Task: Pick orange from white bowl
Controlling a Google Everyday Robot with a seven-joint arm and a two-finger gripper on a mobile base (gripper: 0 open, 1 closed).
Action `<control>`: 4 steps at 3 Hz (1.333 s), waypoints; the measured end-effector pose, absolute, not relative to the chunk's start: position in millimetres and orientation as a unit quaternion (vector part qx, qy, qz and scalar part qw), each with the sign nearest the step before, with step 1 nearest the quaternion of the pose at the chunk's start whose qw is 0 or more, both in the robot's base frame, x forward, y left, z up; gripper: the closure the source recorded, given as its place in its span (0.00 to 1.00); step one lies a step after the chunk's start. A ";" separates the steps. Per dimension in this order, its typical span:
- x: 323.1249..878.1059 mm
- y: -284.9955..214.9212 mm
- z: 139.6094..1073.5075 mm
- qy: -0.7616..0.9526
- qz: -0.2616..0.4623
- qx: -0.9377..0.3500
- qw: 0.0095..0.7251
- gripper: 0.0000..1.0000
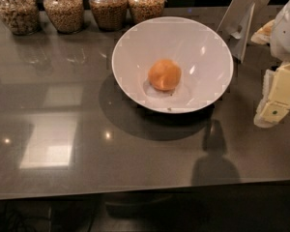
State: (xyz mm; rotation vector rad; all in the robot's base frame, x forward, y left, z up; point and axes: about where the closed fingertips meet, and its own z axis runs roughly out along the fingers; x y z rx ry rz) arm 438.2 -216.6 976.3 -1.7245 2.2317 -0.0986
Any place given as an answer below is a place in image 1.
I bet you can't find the leftmost glass grain jar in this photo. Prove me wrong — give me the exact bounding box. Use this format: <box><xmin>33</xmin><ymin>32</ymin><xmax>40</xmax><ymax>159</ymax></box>
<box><xmin>0</xmin><ymin>0</ymin><xmax>40</xmax><ymax>36</ymax></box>

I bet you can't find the glass grain jar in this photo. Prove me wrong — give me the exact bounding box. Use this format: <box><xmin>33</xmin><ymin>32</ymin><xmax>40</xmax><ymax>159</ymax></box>
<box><xmin>128</xmin><ymin>0</ymin><xmax>166</xmax><ymax>24</ymax></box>
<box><xmin>43</xmin><ymin>0</ymin><xmax>84</xmax><ymax>34</ymax></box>
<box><xmin>0</xmin><ymin>0</ymin><xmax>40</xmax><ymax>36</ymax></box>
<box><xmin>89</xmin><ymin>0</ymin><xmax>128</xmax><ymax>31</ymax></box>

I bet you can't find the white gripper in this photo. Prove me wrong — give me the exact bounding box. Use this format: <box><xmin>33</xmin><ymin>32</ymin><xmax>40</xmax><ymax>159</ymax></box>
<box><xmin>251</xmin><ymin>0</ymin><xmax>290</xmax><ymax>128</ymax></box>

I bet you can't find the orange fruit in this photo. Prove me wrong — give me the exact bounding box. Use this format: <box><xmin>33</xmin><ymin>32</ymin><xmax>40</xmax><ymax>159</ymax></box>
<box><xmin>148</xmin><ymin>59</ymin><xmax>182</xmax><ymax>91</ymax></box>

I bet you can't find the white ceramic bowl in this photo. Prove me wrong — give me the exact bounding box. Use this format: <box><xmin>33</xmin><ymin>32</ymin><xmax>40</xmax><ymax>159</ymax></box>
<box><xmin>112</xmin><ymin>16</ymin><xmax>234</xmax><ymax>114</ymax></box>

